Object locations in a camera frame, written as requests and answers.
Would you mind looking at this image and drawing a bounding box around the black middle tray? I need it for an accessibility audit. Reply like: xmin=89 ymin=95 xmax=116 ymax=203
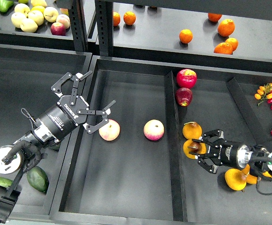
xmin=50 ymin=56 xmax=272 ymax=225

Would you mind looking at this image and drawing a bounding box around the pink apple left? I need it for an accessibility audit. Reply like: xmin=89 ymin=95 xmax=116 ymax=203
xmin=99 ymin=119 xmax=120 ymax=141

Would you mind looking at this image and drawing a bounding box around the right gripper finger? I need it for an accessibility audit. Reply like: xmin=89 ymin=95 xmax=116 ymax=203
xmin=191 ymin=129 xmax=225 ymax=147
xmin=189 ymin=151 xmax=219 ymax=174

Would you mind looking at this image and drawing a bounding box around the dark red apple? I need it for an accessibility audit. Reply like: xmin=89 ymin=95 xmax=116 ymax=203
xmin=175 ymin=87 xmax=192 ymax=107

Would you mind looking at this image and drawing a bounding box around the orange far left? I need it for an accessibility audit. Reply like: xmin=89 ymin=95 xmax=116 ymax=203
xmin=113 ymin=12 xmax=121 ymax=27

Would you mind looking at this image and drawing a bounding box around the yellow pear upper right compartment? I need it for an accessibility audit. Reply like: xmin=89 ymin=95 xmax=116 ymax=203
xmin=182 ymin=121 xmax=202 ymax=140

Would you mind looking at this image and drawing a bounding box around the bright red apple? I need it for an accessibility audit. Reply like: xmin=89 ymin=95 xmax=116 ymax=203
xmin=176 ymin=69 xmax=197 ymax=89

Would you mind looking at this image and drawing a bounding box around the black shelf post right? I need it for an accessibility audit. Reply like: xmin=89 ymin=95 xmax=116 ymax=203
xmin=95 ymin=0 xmax=114 ymax=57

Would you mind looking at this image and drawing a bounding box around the pale yellow pear left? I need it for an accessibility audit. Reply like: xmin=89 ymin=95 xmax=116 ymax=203
xmin=11 ymin=12 xmax=26 ymax=28

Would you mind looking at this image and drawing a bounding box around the dark green avocado bottom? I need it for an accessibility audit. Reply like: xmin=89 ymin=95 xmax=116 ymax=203
xmin=27 ymin=166 xmax=49 ymax=193

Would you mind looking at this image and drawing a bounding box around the pink apple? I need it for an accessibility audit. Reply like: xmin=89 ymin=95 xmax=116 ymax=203
xmin=143 ymin=120 xmax=164 ymax=141
xmin=99 ymin=119 xmax=120 ymax=141

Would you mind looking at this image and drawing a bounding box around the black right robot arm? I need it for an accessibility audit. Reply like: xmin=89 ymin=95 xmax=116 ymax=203
xmin=186 ymin=129 xmax=272 ymax=195

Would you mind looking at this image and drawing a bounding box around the black left tray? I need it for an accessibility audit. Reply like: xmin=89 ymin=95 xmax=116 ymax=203
xmin=0 ymin=45 xmax=92 ymax=220

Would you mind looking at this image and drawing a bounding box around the black tray divider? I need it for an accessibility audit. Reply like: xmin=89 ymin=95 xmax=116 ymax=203
xmin=164 ymin=71 xmax=188 ymax=222

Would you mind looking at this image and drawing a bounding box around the orange right small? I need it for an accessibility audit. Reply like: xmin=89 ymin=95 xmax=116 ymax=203
xmin=225 ymin=37 xmax=238 ymax=51

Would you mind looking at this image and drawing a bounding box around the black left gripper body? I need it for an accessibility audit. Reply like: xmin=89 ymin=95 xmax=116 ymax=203
xmin=39 ymin=95 xmax=89 ymax=140

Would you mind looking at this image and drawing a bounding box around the orange front right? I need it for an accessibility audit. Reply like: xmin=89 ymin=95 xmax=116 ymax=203
xmin=213 ymin=42 xmax=233 ymax=54

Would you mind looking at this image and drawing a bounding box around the black tray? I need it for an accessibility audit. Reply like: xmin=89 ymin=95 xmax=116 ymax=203
xmin=50 ymin=56 xmax=272 ymax=225
xmin=0 ymin=45 xmax=92 ymax=220

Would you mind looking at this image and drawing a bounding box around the pink apple right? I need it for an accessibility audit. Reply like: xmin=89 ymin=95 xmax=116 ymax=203
xmin=143 ymin=120 xmax=164 ymax=141

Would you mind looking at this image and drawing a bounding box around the red apple on shelf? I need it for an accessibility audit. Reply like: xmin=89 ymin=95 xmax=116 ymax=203
xmin=50 ymin=22 xmax=66 ymax=36

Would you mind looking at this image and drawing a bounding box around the cherry tomato bunch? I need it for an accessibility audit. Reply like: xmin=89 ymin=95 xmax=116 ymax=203
xmin=254 ymin=83 xmax=272 ymax=110

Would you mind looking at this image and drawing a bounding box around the peach on shelf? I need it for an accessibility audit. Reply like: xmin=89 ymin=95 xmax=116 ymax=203
xmin=56 ymin=14 xmax=70 ymax=29

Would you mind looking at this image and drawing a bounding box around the pale yellow pear middle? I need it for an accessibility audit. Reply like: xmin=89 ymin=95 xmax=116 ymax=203
xmin=28 ymin=10 xmax=44 ymax=26

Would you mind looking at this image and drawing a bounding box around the yellow lemon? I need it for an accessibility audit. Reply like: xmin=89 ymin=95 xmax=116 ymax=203
xmin=31 ymin=5 xmax=45 ymax=13

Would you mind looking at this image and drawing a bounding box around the orange middle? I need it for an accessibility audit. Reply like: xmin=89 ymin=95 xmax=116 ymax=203
xmin=179 ymin=29 xmax=193 ymax=44

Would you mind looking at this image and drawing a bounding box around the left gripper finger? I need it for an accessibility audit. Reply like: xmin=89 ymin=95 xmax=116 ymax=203
xmin=77 ymin=100 xmax=116 ymax=134
xmin=51 ymin=71 xmax=93 ymax=106

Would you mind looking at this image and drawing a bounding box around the black shelf post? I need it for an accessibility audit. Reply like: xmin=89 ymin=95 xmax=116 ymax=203
xmin=56 ymin=0 xmax=88 ymax=52
xmin=95 ymin=0 xmax=114 ymax=57

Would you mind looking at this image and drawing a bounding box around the black shelf post left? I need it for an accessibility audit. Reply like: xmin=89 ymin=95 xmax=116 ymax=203
xmin=56 ymin=0 xmax=88 ymax=52

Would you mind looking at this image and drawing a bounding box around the yellow pear under gripper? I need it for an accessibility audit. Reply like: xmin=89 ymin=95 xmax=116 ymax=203
xmin=224 ymin=168 xmax=247 ymax=191

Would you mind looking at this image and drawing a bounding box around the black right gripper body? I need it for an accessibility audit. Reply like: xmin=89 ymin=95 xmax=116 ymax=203
xmin=208 ymin=139 xmax=247 ymax=169

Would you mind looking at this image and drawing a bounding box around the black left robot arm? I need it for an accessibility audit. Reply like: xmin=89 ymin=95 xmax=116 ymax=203
xmin=0 ymin=71 xmax=115 ymax=224

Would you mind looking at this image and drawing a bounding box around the pale yellow pear front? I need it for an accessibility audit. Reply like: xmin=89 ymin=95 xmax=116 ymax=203
xmin=20 ymin=18 xmax=38 ymax=33

